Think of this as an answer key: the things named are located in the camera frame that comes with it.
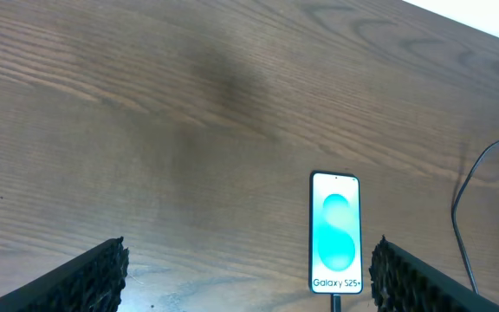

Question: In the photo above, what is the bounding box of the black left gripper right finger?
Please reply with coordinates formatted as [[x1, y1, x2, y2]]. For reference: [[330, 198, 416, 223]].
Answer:
[[369, 238, 499, 312]]

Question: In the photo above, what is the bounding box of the blue Galaxy smartphone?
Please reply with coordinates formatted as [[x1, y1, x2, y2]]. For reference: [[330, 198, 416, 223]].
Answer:
[[308, 170, 364, 295]]

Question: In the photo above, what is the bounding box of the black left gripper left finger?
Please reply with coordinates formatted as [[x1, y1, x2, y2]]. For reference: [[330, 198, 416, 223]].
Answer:
[[0, 237, 129, 312]]

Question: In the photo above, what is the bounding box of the black USB charging cable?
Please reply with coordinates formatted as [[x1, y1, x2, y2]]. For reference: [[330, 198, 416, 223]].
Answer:
[[450, 133, 499, 296]]

